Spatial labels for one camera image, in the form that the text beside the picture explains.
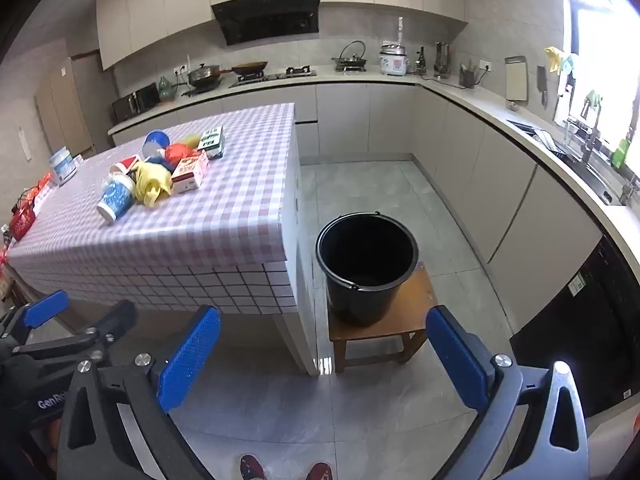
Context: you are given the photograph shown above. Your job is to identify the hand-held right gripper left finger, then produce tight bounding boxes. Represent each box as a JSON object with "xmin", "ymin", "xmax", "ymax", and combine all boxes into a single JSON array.
[{"xmin": 56, "ymin": 304, "xmax": 222, "ymax": 480}]

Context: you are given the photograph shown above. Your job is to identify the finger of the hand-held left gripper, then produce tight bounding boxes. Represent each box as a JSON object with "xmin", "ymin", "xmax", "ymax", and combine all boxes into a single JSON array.
[
  {"xmin": 10, "ymin": 300, "xmax": 138, "ymax": 362},
  {"xmin": 0, "ymin": 289, "xmax": 70, "ymax": 349}
]

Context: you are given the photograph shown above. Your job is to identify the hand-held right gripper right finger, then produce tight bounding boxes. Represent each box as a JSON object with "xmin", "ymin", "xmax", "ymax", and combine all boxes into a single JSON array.
[{"xmin": 424, "ymin": 305, "xmax": 591, "ymax": 480}]

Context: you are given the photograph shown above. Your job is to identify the black plastic bucket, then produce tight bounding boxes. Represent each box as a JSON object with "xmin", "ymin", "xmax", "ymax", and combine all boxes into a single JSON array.
[{"xmin": 315, "ymin": 212, "xmax": 420, "ymax": 327}]

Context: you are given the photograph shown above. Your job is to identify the blue white paper cup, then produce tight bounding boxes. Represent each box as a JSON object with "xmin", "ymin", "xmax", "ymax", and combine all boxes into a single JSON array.
[{"xmin": 96, "ymin": 172, "xmax": 137, "ymax": 224}]

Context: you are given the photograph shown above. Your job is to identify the yellow cloth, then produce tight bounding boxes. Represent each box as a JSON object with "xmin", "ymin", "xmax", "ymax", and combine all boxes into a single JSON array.
[{"xmin": 131, "ymin": 160, "xmax": 173, "ymax": 207}]

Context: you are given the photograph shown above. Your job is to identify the red paper cup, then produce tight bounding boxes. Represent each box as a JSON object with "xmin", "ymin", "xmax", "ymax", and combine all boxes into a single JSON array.
[{"xmin": 110, "ymin": 156, "xmax": 141, "ymax": 176}]

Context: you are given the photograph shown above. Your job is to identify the red white carton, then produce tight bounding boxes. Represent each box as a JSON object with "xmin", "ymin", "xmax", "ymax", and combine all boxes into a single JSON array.
[{"xmin": 171, "ymin": 151, "xmax": 210, "ymax": 196}]

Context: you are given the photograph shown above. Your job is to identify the orange mesh bag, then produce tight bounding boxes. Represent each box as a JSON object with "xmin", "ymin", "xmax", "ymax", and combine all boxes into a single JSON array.
[{"xmin": 164, "ymin": 143, "xmax": 198, "ymax": 171}]

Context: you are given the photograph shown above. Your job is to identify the blue plastic cup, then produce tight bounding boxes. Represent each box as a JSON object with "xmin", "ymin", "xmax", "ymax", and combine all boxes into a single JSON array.
[{"xmin": 141, "ymin": 131, "xmax": 170, "ymax": 160}]

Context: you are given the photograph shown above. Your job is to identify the green white carton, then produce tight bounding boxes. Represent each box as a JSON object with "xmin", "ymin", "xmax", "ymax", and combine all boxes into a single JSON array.
[{"xmin": 197, "ymin": 126, "xmax": 224, "ymax": 160}]

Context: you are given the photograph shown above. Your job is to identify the small wooden stool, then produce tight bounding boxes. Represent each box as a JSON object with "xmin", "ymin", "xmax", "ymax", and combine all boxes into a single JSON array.
[{"xmin": 327, "ymin": 260, "xmax": 437, "ymax": 373}]

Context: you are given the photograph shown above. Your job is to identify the red basket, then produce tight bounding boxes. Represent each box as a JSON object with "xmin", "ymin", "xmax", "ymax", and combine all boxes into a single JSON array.
[{"xmin": 10, "ymin": 187, "xmax": 38, "ymax": 241}]

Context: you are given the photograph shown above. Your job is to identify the black dishwasher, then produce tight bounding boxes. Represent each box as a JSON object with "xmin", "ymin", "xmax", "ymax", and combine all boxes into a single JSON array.
[{"xmin": 510, "ymin": 232, "xmax": 640, "ymax": 418}]

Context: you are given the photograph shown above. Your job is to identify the person's left shoe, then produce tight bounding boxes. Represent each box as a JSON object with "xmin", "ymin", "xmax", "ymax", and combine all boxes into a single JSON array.
[{"xmin": 239, "ymin": 454, "xmax": 268, "ymax": 480}]

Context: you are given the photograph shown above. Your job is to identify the blue wet wipes box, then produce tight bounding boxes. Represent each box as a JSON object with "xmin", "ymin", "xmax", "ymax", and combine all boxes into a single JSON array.
[{"xmin": 48, "ymin": 146, "xmax": 78, "ymax": 187}]

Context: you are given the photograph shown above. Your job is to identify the beige base cabinets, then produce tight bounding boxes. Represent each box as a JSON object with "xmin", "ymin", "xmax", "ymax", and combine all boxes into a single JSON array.
[{"xmin": 112, "ymin": 82, "xmax": 603, "ymax": 331}]

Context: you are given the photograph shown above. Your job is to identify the tall beige cabinet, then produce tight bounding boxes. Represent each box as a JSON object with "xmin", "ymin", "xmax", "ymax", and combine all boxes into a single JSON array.
[{"xmin": 34, "ymin": 52, "xmax": 113, "ymax": 158}]

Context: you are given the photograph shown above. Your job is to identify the black microwave oven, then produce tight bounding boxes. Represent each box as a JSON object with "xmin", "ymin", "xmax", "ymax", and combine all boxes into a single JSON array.
[{"xmin": 111, "ymin": 82, "xmax": 161, "ymax": 123}]

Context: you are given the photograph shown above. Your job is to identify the kitchen sink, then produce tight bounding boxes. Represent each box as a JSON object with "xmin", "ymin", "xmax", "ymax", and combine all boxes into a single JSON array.
[{"xmin": 555, "ymin": 135, "xmax": 626, "ymax": 206}]

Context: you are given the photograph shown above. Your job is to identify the steel kitchen faucet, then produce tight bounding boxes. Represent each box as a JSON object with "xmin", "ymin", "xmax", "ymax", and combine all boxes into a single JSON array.
[{"xmin": 580, "ymin": 105, "xmax": 601, "ymax": 161}]

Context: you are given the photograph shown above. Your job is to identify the steel pot with lid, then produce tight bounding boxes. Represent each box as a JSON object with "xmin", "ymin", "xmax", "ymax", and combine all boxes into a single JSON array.
[{"xmin": 187, "ymin": 63, "xmax": 232, "ymax": 88}]

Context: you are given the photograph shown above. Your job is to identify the green bottle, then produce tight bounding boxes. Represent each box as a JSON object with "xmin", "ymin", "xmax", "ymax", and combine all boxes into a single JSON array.
[{"xmin": 612, "ymin": 137, "xmax": 632, "ymax": 170}]

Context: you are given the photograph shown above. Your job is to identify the white kitchen countertop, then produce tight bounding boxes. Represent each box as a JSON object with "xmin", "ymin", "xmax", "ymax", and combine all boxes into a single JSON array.
[{"xmin": 107, "ymin": 62, "xmax": 640, "ymax": 261}]

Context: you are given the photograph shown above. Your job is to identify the grey cutting board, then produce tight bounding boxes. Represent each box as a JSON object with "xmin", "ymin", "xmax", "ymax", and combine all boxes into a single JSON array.
[{"xmin": 505, "ymin": 55, "xmax": 529, "ymax": 102}]

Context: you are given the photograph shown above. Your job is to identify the black gas stove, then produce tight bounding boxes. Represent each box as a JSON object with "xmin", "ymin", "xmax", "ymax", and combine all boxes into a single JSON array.
[{"xmin": 229, "ymin": 66, "xmax": 318, "ymax": 90}]

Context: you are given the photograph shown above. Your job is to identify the steel knife rack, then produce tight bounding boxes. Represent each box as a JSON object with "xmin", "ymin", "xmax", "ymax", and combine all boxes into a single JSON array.
[{"xmin": 432, "ymin": 41, "xmax": 452, "ymax": 80}]

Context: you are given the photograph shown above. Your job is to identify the white rice cooker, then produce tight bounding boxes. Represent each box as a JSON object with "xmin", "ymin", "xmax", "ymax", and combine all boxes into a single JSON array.
[{"xmin": 378, "ymin": 40, "xmax": 412, "ymax": 78}]

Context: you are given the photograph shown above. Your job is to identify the black range hood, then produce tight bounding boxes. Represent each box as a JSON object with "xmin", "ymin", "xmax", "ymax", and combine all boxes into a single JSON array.
[{"xmin": 211, "ymin": 0, "xmax": 321, "ymax": 47}]

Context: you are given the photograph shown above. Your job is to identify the beige wall cabinets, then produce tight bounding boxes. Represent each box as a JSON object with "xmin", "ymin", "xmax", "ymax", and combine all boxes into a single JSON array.
[{"xmin": 95, "ymin": 0, "xmax": 471, "ymax": 71}]

